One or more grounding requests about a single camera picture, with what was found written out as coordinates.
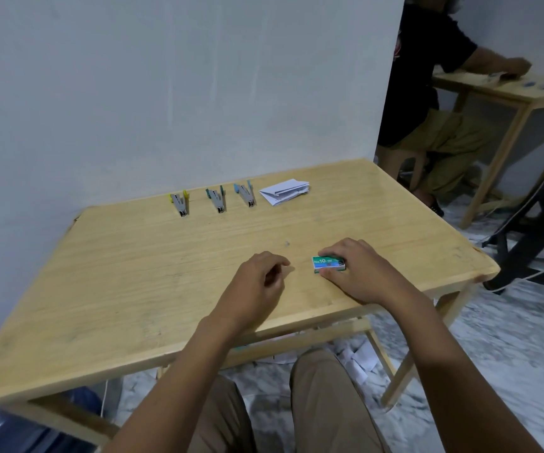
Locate person's left hand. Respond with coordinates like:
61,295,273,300
214,251,292,332

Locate person's right hand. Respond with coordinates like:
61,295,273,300
318,238,413,307

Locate small green staple box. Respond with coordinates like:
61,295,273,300
312,256,347,274

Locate person's left forearm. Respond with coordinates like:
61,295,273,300
101,310,240,453

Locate person's right forearm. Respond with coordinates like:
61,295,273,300
385,290,544,453

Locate stack of white paper slips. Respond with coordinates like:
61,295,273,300
259,179,311,206

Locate person's khaki trouser legs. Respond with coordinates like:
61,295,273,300
186,349,392,453

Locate beige plastic stool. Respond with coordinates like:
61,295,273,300
376,145,428,190

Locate black metal stand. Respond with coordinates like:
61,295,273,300
484,174,544,300

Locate light wooden side table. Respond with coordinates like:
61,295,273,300
432,70,544,230

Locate blue water jug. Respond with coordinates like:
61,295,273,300
0,386,118,453

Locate blue handled stapler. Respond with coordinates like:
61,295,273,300
234,180,257,208

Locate green handled stapler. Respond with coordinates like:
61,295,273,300
205,185,227,214

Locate yellow handled stapler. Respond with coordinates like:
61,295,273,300
168,190,191,218

